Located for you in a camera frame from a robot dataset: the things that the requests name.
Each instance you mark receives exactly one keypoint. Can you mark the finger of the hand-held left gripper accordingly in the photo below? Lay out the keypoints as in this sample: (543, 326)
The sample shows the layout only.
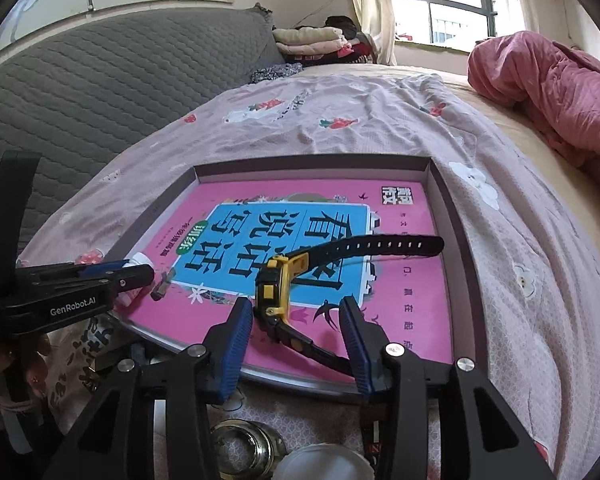
(105, 266)
(135, 277)

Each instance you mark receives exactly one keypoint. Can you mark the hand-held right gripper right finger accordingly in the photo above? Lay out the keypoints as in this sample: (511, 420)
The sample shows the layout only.
(360, 350)

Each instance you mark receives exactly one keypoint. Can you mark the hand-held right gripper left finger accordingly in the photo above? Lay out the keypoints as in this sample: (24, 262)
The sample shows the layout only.
(232, 350)

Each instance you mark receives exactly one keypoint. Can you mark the black and yellow wristwatch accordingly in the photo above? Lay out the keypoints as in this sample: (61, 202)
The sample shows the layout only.
(270, 290)

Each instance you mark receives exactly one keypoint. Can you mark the gold metallic jar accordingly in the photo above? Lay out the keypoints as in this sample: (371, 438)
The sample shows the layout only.
(230, 435)

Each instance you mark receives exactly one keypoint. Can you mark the white ribbed jar lid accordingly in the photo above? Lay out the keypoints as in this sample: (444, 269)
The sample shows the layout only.
(325, 465)

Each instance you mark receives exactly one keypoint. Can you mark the shallow cardboard box tray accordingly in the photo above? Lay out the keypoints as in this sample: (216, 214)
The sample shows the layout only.
(305, 174)

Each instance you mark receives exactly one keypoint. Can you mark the person's left hand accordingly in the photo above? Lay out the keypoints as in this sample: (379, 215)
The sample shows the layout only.
(32, 360)

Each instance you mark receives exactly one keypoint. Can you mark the small brown clip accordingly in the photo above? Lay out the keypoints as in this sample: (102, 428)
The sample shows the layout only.
(161, 287)

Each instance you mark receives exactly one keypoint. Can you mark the pink and blue book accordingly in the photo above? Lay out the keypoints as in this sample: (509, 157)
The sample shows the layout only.
(410, 310)

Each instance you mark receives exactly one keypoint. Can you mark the grey quilted headboard cover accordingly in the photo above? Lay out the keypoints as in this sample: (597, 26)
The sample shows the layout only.
(105, 85)

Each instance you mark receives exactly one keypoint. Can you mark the strawberry printed pink bedsheet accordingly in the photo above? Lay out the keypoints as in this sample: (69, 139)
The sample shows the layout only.
(355, 110)

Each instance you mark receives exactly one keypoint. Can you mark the dark floral cloth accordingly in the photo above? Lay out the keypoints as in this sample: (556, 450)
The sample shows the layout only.
(270, 74)

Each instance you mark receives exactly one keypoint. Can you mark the pink folded garment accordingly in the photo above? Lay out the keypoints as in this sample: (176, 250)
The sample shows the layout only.
(310, 50)

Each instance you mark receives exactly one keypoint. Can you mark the red and dark garment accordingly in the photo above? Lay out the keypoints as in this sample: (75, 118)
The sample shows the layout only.
(357, 52)

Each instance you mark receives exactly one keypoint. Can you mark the pink quilt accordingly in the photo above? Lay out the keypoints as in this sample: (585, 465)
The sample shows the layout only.
(555, 90)

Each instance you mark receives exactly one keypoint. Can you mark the black garment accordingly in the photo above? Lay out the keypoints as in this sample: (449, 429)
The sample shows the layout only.
(342, 24)

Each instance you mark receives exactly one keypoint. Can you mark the window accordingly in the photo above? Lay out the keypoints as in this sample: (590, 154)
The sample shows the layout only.
(450, 5)

